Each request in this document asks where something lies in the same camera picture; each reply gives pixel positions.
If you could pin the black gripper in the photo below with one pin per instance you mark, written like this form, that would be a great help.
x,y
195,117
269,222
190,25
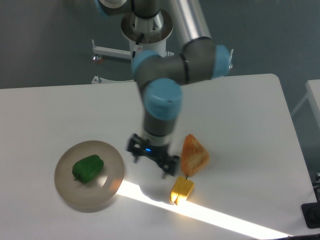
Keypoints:
x,y
156,149

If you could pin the black device at edge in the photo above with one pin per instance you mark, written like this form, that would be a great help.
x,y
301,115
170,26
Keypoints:
x,y
311,210

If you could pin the round beige plate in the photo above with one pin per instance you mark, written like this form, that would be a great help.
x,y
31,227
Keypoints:
x,y
99,193

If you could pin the orange bread triangle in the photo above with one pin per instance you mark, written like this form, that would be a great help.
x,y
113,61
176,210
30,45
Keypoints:
x,y
194,156

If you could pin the green bell pepper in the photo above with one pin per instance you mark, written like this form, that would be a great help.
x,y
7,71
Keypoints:
x,y
87,169

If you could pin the white side table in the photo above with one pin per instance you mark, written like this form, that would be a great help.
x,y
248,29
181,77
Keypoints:
x,y
312,96

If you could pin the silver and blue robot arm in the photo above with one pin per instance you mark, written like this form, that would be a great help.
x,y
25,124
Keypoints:
x,y
162,102

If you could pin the yellow bell pepper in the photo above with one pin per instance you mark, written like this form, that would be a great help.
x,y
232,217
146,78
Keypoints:
x,y
181,190

